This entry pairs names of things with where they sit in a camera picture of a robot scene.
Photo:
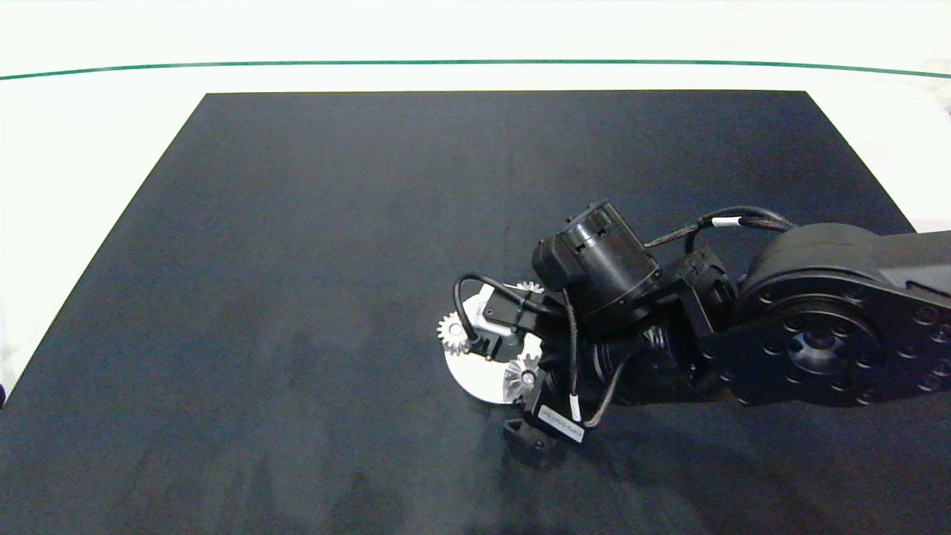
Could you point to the large steel gear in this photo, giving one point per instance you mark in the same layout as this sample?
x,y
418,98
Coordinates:
x,y
514,386

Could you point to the dark rectangular table mat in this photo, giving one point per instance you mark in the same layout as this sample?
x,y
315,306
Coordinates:
x,y
297,260

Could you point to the small steel gear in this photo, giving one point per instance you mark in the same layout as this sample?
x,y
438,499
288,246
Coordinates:
x,y
446,331
529,287

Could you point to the boxy wrist camera, shiny side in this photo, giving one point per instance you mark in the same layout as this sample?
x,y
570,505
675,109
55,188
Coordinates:
x,y
496,316

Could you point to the round white plate with pins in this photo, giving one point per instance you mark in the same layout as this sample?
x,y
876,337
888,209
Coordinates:
x,y
475,375

